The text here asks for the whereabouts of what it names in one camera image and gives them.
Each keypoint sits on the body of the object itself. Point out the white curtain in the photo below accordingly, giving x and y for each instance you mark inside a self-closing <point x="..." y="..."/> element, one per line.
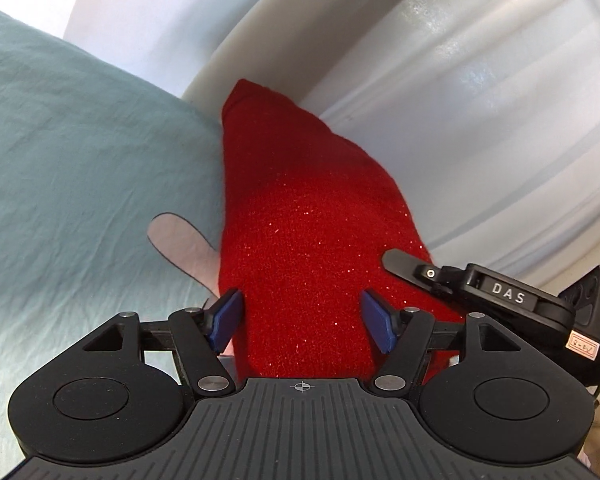
<point x="505" y="110"/>

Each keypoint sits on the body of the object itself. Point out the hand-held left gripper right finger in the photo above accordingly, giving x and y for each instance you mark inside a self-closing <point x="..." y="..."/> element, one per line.
<point x="377" y="320"/>

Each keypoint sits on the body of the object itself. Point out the teal mushroom print bed sheet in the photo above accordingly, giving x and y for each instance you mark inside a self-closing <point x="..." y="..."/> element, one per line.
<point x="80" y="160"/>

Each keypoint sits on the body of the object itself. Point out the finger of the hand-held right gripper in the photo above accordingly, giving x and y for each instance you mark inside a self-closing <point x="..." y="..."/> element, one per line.
<point x="410" y="264"/>

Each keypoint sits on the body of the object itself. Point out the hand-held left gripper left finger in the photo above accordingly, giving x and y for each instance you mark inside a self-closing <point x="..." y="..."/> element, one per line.
<point x="226" y="320"/>

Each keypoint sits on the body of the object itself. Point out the red knitted cardigan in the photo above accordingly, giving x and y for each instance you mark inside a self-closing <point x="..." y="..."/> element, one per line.
<point x="300" y="240"/>

